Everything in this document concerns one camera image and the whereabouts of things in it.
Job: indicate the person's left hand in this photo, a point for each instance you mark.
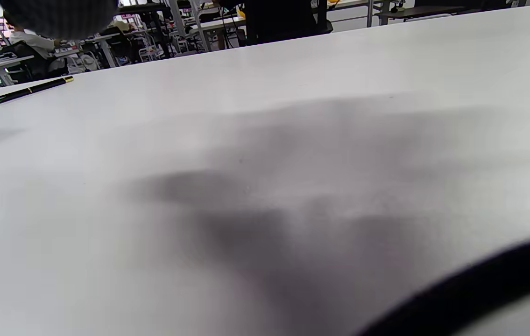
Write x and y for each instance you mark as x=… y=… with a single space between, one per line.
x=59 y=18

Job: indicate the person's right hand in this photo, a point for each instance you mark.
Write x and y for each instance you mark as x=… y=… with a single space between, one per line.
x=484 y=289

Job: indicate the black fountain pen cap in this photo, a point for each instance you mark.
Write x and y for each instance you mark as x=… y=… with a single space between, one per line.
x=52 y=83

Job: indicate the black gold-trimmed fountain pen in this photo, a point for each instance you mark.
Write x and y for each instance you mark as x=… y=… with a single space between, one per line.
x=17 y=93

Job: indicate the black mesh office chair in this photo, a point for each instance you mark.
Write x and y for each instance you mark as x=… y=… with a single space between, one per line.
x=283 y=21

